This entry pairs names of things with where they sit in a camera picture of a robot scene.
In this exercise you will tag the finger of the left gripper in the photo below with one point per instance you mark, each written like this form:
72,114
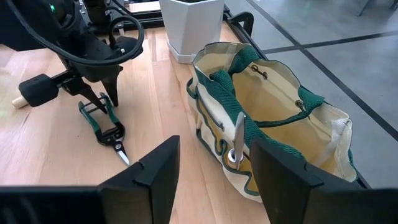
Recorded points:
113,85
82,88

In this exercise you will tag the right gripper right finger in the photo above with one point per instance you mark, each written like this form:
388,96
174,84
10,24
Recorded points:
286,193

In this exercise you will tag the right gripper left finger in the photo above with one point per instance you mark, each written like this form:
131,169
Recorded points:
146,193

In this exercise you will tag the green pruning shears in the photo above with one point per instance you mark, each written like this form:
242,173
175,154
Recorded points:
109,137

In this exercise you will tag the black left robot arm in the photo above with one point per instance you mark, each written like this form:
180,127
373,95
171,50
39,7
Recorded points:
28,25

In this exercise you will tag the beige green gardening bag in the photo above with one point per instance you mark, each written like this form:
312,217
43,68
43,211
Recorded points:
280,99

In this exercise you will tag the white faceted plant pot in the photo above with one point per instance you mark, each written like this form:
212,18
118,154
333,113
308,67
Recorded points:
192,28

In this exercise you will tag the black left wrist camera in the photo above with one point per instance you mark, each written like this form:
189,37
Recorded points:
38,90

